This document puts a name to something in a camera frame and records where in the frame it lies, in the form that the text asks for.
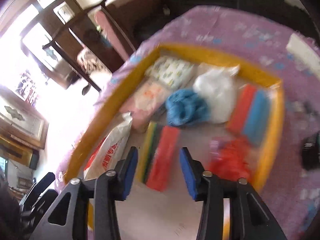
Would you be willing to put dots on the yellow green sponge pack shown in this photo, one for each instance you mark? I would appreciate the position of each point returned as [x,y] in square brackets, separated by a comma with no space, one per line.
[157,155]

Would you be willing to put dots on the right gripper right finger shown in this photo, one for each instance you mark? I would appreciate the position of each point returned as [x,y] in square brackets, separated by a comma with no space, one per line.
[231,209]

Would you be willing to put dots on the red plastic bag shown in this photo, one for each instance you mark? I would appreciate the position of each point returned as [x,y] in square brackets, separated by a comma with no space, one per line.
[227,158]

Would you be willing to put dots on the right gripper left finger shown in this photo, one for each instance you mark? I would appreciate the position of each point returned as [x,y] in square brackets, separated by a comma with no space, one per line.
[68,216]

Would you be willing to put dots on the white patterned tissue pack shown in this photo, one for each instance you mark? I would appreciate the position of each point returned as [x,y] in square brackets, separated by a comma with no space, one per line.
[172,72]

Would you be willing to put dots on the pink tissue pack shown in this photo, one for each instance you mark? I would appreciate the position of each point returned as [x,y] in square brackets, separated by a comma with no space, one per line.
[144,103]

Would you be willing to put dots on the white towel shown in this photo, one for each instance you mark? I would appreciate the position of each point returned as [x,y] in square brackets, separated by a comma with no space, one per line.
[216,85]

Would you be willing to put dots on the blue microfiber cloth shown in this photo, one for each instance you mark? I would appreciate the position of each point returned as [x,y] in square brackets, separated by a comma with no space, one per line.
[186,108]

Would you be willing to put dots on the white paper booklet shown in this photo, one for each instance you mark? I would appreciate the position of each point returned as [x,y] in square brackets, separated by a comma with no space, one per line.
[302,51]

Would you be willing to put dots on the black camera stand device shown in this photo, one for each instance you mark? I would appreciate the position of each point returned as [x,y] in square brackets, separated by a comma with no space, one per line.
[310,152]

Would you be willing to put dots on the dark wooden chair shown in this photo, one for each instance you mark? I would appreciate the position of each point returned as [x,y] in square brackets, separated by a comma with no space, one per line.
[88,37]

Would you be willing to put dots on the yellow cardboard box tray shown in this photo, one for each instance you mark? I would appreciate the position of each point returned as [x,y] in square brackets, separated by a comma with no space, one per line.
[195,138]

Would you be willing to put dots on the white red printed bag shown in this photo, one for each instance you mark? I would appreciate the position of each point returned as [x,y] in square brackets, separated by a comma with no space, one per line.
[110,150]

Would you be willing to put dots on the purple floral tablecloth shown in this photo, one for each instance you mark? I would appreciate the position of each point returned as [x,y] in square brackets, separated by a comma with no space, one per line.
[258,45]

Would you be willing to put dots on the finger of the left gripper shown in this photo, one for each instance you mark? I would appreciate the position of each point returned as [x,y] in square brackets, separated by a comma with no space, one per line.
[36,202]

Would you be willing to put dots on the black leather sofa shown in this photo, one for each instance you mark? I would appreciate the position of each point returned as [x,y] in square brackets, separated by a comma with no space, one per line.
[276,10]

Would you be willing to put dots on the red and blue sponge pack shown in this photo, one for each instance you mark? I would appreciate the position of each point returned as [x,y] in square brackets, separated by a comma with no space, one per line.
[251,113]

